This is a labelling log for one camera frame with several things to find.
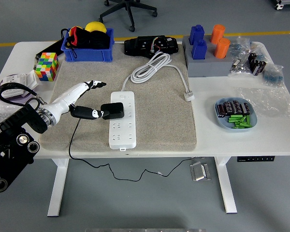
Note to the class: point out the black table control panel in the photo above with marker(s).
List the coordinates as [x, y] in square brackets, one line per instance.
[256, 159]

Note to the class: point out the empty clear plastic bag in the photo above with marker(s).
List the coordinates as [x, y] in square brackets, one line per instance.
[268, 104]

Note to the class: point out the white wheeled cart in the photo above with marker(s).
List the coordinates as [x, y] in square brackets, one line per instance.
[287, 3]

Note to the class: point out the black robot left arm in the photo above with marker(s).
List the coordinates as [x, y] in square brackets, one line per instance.
[12, 145]

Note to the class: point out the long black flat box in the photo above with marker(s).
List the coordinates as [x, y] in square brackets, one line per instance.
[50, 47]

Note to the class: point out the purple plate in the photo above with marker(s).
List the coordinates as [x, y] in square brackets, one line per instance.
[21, 98]

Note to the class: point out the small bag of blue parts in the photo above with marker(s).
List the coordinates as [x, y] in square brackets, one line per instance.
[273, 76]

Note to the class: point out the blue bottle-shaped block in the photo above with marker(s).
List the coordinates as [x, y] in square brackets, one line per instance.
[199, 50]
[197, 33]

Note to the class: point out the clear bag of blue components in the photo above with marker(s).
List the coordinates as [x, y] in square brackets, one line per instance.
[239, 47]

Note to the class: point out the white power strip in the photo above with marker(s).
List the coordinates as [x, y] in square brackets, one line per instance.
[123, 135]

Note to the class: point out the white wall socket panel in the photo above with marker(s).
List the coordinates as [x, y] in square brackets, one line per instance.
[13, 79]

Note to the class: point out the yellow ball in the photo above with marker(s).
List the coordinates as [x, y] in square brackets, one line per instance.
[95, 26]

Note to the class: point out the orange cylinder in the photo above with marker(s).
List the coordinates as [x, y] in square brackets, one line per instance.
[217, 33]
[221, 49]

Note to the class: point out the grey-brown mat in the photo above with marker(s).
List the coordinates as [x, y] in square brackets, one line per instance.
[159, 125]

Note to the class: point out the silver floor box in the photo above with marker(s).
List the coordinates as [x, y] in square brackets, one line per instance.
[199, 172]

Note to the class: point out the blue plastic bin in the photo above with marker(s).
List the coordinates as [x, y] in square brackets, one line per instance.
[87, 55]

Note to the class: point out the black plug adapter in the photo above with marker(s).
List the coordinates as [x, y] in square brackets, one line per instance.
[113, 111]

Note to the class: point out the clear bag of silver parts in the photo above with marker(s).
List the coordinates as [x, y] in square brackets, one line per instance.
[240, 68]

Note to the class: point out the white table leg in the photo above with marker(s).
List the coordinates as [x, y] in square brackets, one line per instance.
[226, 188]
[58, 188]

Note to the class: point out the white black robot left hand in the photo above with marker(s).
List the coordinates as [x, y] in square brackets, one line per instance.
[62, 104]

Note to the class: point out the grey block holder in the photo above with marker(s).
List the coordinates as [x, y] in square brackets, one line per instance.
[207, 67]

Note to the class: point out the multicolour puzzle cube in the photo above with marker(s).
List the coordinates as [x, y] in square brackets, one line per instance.
[47, 66]

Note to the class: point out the green cylindrical battery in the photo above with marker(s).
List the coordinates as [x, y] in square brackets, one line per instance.
[239, 126]
[239, 123]
[243, 119]
[235, 117]
[248, 120]
[234, 120]

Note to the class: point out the black office chair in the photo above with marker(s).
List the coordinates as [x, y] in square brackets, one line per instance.
[130, 9]

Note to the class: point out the black cylindrical capacitor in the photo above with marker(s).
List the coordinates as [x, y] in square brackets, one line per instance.
[245, 108]
[236, 106]
[255, 65]
[220, 110]
[260, 68]
[228, 107]
[252, 58]

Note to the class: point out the black electronic device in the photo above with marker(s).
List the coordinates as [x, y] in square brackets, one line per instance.
[140, 47]

